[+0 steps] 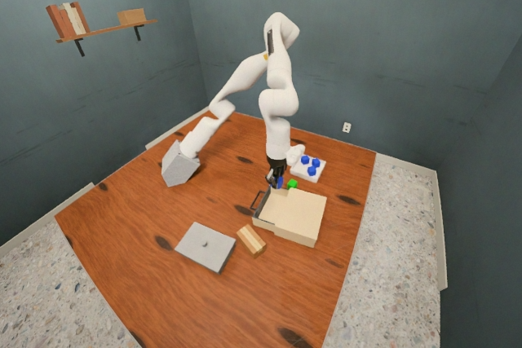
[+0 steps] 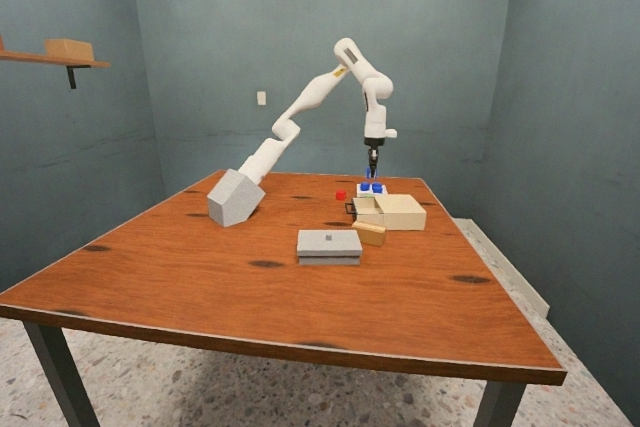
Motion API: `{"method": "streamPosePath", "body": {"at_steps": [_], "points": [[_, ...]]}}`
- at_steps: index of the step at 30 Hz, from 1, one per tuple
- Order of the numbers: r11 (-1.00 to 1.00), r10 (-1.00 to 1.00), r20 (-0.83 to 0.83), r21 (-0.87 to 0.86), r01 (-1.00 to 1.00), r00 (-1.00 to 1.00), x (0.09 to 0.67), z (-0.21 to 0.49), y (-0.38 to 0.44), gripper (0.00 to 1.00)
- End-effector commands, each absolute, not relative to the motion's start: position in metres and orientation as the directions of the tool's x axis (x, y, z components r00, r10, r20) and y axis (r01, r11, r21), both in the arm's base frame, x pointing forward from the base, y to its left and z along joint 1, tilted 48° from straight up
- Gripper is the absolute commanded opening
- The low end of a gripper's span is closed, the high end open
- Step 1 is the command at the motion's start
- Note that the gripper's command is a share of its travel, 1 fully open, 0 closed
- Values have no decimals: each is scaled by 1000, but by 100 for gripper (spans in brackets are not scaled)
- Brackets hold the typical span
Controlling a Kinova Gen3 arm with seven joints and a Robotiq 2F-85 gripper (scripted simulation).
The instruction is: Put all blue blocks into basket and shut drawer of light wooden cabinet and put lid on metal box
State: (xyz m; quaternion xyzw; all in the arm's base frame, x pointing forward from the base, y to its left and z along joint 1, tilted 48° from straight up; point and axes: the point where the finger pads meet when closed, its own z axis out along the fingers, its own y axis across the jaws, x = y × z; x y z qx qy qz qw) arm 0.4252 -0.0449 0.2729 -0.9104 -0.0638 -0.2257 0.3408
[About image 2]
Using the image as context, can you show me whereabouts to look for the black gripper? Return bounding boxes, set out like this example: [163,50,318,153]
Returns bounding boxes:
[364,136,385,179]

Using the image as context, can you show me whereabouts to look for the grey square sheet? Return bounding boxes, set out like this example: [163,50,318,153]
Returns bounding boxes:
[297,230,362,256]

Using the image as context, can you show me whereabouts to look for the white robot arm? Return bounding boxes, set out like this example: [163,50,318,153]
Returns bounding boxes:
[238,38,397,186]

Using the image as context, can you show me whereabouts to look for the tan cardboard box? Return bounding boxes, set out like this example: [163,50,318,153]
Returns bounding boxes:
[351,220,386,247]

